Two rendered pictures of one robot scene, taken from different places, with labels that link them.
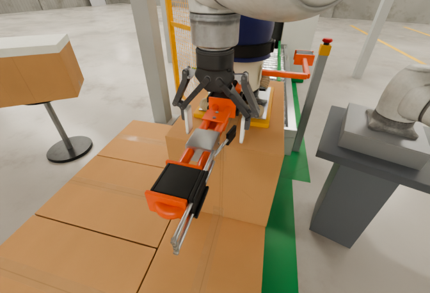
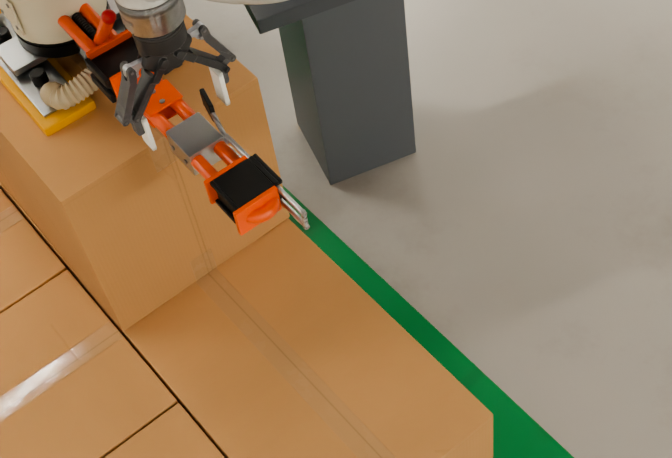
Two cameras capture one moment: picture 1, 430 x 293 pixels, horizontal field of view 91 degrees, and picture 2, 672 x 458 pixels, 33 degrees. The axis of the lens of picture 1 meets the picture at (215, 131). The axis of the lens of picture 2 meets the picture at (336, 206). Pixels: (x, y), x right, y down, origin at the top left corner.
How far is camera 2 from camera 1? 1.35 m
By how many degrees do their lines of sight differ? 36
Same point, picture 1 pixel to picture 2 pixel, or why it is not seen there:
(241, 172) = not seen: hidden behind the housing
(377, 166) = not seen: outside the picture
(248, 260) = (313, 277)
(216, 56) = (178, 32)
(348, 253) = (419, 162)
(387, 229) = (443, 62)
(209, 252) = (255, 324)
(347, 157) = not seen: outside the picture
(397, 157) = not seen: outside the picture
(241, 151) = not seen: hidden behind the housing
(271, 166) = (249, 106)
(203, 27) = (161, 17)
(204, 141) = (202, 135)
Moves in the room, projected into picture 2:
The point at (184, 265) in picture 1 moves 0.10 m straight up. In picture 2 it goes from (243, 370) to (233, 342)
